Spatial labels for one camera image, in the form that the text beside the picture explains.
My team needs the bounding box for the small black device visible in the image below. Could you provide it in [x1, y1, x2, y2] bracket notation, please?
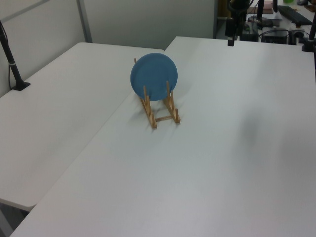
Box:
[288, 29, 307, 45]

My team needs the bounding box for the black box device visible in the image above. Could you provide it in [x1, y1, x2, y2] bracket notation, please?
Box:
[261, 29, 289, 44]

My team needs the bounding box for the black keyboard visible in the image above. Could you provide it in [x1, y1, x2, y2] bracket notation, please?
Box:
[277, 5, 313, 25]

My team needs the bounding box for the grey partition post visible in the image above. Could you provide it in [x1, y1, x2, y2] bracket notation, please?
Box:
[76, 0, 92, 43]

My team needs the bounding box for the black monitor stand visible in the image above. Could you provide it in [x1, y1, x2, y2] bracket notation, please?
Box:
[248, 0, 274, 28]

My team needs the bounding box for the wooden plate rack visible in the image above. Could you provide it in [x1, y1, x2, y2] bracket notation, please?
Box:
[133, 58, 181, 129]

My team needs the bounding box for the black pole with table clamp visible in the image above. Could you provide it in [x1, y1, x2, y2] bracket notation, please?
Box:
[301, 14, 316, 52]

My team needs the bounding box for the blue round plate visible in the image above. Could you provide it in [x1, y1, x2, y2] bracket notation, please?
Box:
[130, 52, 178, 102]

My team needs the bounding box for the black pole with flat base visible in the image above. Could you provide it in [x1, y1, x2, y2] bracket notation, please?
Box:
[0, 19, 32, 91]

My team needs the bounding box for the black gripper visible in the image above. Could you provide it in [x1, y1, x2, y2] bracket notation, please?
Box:
[226, 9, 248, 47]

